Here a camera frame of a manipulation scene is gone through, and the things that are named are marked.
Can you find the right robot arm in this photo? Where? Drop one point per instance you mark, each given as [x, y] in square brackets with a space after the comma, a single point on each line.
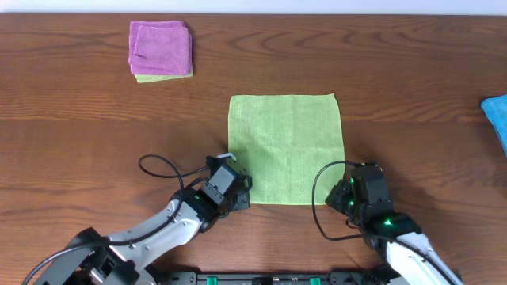
[396, 237]

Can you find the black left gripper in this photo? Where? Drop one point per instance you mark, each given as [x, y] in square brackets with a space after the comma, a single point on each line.
[242, 194]

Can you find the folded green cloth under purple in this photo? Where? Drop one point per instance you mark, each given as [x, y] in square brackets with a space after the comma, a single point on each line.
[146, 78]

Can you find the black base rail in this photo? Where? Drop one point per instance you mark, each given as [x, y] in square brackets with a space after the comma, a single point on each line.
[332, 278]

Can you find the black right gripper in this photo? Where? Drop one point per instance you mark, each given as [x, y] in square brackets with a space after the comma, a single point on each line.
[338, 194]

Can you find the green microfiber cloth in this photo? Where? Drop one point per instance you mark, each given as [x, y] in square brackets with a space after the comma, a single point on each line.
[291, 145]

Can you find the blue cloth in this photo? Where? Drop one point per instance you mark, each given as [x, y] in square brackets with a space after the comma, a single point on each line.
[495, 111]

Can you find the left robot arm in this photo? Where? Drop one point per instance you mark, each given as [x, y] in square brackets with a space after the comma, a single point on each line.
[123, 258]

